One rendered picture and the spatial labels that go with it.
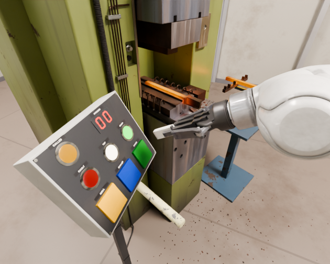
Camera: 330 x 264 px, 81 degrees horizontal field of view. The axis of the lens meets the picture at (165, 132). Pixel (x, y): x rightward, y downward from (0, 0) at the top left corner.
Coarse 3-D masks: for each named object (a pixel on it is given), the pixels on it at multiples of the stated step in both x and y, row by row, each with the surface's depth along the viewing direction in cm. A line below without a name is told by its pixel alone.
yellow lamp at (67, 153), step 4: (60, 148) 44; (64, 148) 45; (68, 148) 45; (72, 148) 46; (60, 152) 44; (64, 152) 44; (68, 152) 45; (72, 152) 46; (76, 152) 47; (60, 156) 43; (64, 156) 44; (68, 156) 45; (72, 156) 46; (76, 156) 47; (64, 160) 44; (68, 160) 45; (72, 160) 46
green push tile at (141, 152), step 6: (138, 144) 66; (144, 144) 68; (138, 150) 65; (144, 150) 68; (138, 156) 64; (144, 156) 67; (150, 156) 70; (138, 162) 65; (144, 162) 66; (144, 168) 66
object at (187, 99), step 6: (150, 84) 115; (156, 84) 114; (162, 90) 110; (168, 90) 108; (180, 96) 102; (186, 96) 100; (192, 96) 99; (186, 102) 101; (192, 102) 99; (198, 102) 96; (198, 108) 97
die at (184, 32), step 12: (144, 24) 82; (156, 24) 78; (168, 24) 74; (180, 24) 76; (192, 24) 81; (144, 36) 85; (156, 36) 81; (168, 36) 76; (180, 36) 79; (192, 36) 84; (168, 48) 79
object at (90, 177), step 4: (88, 172) 48; (92, 172) 49; (84, 176) 47; (88, 176) 48; (92, 176) 49; (96, 176) 50; (84, 180) 47; (88, 180) 48; (92, 180) 49; (96, 180) 50; (88, 184) 47; (92, 184) 48
